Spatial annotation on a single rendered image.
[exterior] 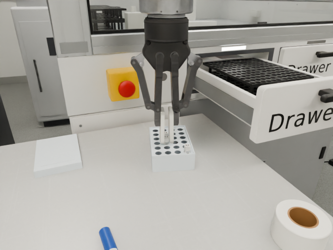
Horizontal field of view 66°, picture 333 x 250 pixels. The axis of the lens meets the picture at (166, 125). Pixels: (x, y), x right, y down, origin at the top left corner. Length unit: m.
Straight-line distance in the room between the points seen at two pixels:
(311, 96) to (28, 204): 0.54
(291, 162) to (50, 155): 0.92
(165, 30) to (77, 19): 0.26
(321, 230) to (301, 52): 0.64
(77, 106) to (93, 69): 0.10
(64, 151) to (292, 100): 0.46
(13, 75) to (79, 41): 3.51
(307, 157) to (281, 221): 0.86
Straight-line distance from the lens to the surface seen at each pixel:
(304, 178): 1.31
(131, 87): 0.61
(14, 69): 4.10
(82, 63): 0.65
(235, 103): 0.57
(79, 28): 0.65
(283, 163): 1.15
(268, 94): 0.48
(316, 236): 0.40
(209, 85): 0.66
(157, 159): 0.50
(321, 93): 0.57
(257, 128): 0.50
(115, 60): 0.66
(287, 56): 0.90
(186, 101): 0.49
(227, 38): 0.77
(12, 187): 0.56
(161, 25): 0.43
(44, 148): 0.62
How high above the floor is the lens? 1.07
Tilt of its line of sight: 26 degrees down
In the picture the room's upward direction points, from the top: straight up
